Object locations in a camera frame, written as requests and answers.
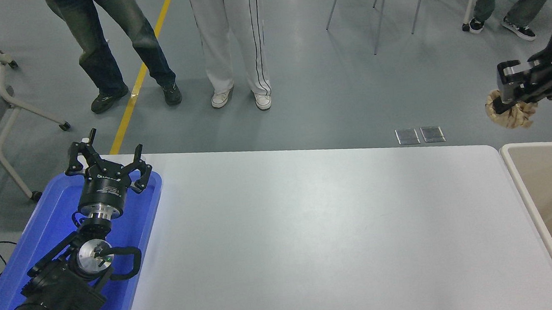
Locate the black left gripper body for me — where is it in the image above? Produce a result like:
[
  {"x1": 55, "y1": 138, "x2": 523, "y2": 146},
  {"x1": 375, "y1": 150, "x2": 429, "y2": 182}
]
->
[{"x1": 75, "y1": 167, "x2": 134, "y2": 215}]

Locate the tan paper ball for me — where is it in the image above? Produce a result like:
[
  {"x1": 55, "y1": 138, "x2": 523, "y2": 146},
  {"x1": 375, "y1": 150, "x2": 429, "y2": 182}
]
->
[{"x1": 483, "y1": 86, "x2": 541, "y2": 132}]

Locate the blue plastic tray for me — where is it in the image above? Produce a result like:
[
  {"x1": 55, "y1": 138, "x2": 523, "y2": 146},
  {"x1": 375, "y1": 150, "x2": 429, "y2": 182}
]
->
[{"x1": 0, "y1": 165, "x2": 173, "y2": 310}]

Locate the metal floor socket plate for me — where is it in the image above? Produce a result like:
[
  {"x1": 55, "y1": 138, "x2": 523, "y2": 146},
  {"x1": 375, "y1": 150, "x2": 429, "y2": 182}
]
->
[
  {"x1": 420, "y1": 125, "x2": 446, "y2": 144},
  {"x1": 395, "y1": 128, "x2": 421, "y2": 146}
]

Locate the standing person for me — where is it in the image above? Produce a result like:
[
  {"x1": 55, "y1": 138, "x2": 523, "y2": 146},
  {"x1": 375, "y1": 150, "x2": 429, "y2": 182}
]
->
[
  {"x1": 43, "y1": 0, "x2": 184, "y2": 118},
  {"x1": 186, "y1": 0, "x2": 274, "y2": 116}
]

